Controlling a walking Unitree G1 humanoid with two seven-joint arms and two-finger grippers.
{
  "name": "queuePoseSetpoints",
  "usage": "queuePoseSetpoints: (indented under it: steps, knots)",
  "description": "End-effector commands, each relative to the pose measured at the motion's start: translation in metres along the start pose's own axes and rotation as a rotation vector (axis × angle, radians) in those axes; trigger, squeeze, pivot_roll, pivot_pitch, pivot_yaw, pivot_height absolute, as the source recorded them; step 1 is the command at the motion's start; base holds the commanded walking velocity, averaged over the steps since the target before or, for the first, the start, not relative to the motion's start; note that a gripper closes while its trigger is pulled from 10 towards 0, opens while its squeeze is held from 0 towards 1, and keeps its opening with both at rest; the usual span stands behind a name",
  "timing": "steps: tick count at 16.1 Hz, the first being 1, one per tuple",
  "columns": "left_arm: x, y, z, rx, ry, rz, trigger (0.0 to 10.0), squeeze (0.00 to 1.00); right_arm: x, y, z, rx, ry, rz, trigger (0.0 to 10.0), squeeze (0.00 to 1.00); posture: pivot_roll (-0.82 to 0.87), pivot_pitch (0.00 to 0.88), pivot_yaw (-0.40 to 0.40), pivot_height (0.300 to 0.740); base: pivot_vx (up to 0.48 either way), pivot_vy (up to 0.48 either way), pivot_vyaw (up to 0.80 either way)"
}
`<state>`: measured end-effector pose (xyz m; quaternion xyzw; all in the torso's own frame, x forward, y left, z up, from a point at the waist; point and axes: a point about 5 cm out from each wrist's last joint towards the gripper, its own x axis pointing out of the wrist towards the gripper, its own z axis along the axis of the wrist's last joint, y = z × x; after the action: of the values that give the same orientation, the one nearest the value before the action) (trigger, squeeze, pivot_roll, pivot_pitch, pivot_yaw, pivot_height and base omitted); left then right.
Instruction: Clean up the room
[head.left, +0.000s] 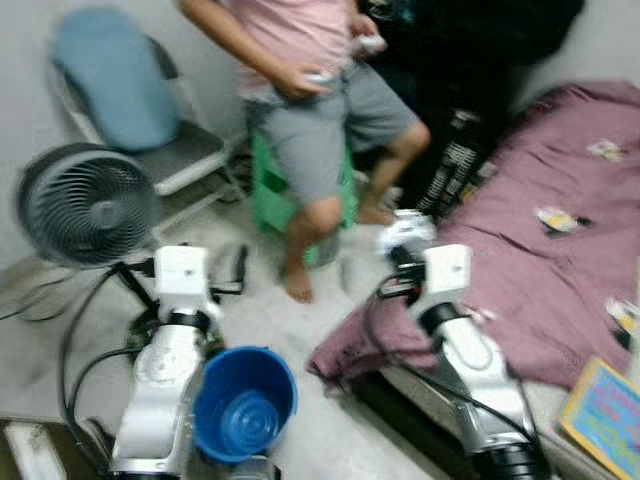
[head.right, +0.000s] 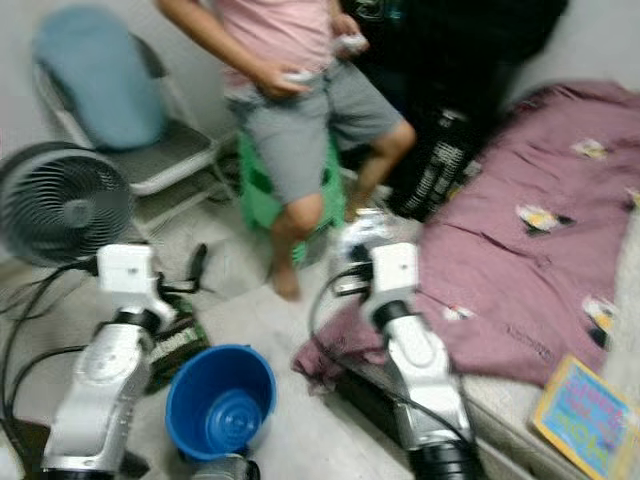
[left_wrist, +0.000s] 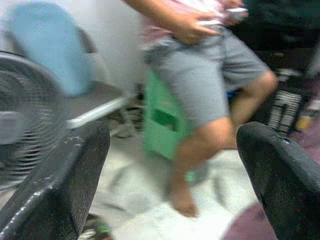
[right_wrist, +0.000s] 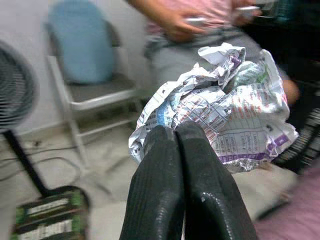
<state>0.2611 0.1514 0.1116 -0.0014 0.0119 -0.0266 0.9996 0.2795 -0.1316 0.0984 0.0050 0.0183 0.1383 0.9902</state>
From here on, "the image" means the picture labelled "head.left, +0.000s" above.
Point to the blue plastic bucket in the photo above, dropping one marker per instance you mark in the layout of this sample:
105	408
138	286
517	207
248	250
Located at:
245	405

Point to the colourful book with yellow border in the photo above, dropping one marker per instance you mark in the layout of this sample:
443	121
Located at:
605	415

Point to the light blue cushion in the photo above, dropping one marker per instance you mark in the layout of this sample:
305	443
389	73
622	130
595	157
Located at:
115	80

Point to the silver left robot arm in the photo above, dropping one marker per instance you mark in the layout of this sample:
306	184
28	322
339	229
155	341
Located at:
160	390

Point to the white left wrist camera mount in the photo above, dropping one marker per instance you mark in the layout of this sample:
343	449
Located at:
183	275

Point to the white wrapper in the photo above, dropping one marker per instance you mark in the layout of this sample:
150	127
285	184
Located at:
410	232

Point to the person in pink shirt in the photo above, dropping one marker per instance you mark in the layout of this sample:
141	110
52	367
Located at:
310	130

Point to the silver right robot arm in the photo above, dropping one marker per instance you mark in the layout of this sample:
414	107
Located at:
480	370

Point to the black hanging clothes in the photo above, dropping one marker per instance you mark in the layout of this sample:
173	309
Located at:
480	40

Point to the grey round floor fan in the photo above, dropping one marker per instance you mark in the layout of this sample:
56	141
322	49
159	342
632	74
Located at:
88	205

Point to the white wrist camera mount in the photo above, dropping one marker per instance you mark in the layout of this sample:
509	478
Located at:
447	275
183	275

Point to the grey folding chair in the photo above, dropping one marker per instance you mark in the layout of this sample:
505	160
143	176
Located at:
190	150

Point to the grey robot leg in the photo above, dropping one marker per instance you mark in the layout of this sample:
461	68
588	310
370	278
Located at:
255	468

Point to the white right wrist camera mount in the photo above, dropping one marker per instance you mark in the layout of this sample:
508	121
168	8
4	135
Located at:
447	275

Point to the green plastic stool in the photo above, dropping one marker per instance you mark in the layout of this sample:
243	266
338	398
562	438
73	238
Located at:
268	195

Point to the black bag with white print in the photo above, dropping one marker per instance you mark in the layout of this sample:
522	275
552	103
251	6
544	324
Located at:
450	160

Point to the white handheld controller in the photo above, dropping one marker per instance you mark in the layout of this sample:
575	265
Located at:
371	43
320	77

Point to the mauve printed blanket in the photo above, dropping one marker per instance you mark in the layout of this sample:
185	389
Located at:
520	280

